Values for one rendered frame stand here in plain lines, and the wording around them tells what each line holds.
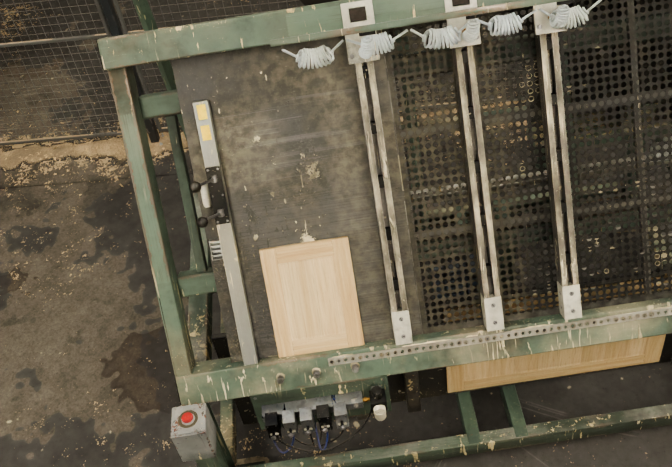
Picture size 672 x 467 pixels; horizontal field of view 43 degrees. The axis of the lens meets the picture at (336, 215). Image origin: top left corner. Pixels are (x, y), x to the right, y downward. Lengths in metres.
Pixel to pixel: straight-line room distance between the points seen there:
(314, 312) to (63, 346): 1.91
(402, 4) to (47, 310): 2.82
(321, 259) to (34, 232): 2.65
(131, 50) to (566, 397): 2.42
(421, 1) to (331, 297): 1.06
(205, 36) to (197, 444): 1.36
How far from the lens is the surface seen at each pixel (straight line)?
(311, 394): 3.16
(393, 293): 2.97
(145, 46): 2.81
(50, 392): 4.49
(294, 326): 3.07
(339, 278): 3.00
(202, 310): 3.45
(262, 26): 2.76
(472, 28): 2.66
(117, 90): 2.90
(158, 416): 4.20
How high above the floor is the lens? 3.39
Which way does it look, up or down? 45 degrees down
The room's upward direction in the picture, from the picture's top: 10 degrees counter-clockwise
